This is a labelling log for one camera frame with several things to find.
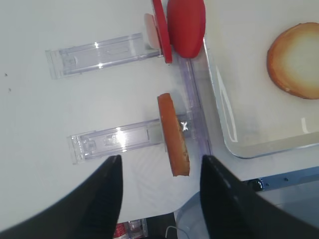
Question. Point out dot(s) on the right red tomato slice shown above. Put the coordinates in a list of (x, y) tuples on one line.
[(186, 21)]

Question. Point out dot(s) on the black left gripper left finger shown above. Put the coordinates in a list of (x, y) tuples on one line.
[(91, 211)]

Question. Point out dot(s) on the white rectangular tray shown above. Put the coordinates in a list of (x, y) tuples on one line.
[(257, 118)]

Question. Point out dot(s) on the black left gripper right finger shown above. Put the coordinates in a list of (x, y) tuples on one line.
[(232, 210)]

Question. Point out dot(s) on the light brown bun half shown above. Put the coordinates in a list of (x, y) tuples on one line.
[(293, 61)]

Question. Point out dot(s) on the clear holder by tomato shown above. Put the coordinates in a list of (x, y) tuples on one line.
[(98, 55)]

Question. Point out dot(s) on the left long clear rail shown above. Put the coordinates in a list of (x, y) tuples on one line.
[(199, 129)]

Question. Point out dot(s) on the clear holder by brown bun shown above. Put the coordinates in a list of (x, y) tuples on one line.
[(113, 141)]

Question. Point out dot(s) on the red label under table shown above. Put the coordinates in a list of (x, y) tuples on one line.
[(120, 232)]

